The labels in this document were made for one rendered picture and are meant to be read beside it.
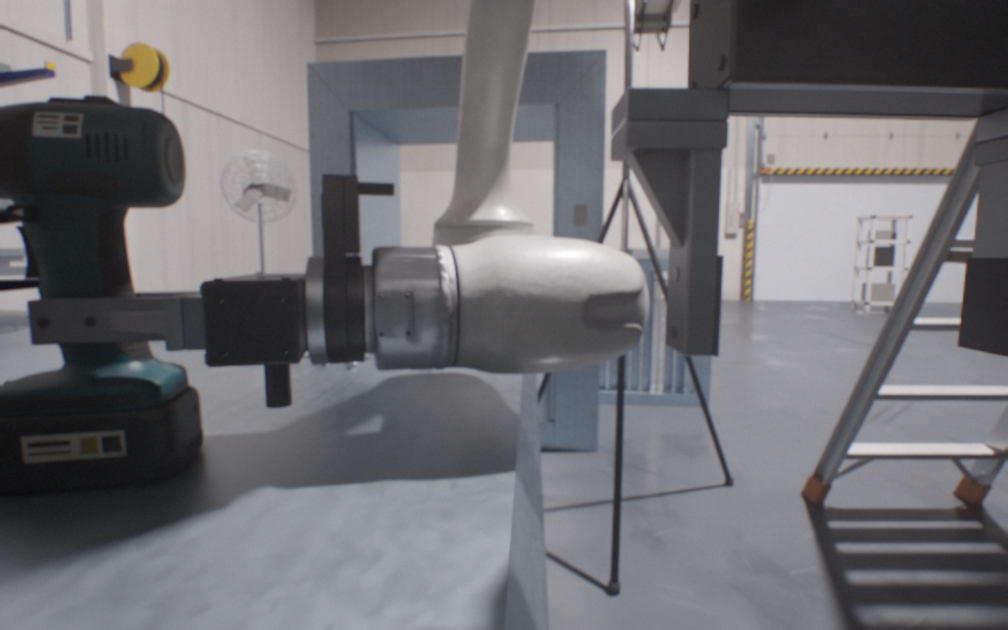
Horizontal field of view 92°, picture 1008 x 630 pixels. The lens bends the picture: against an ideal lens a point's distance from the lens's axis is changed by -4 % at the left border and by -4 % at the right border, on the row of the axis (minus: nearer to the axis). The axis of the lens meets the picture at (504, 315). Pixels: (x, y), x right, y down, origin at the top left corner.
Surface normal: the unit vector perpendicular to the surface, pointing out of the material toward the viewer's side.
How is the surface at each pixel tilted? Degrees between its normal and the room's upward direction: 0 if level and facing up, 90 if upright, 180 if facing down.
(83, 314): 90
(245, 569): 0
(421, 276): 57
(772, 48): 90
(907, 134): 90
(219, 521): 0
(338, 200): 67
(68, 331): 90
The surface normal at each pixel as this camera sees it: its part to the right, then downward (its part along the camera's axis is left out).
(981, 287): -1.00, 0.00
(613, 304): 0.40, 0.12
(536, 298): 0.23, -0.07
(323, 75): -0.11, 0.11
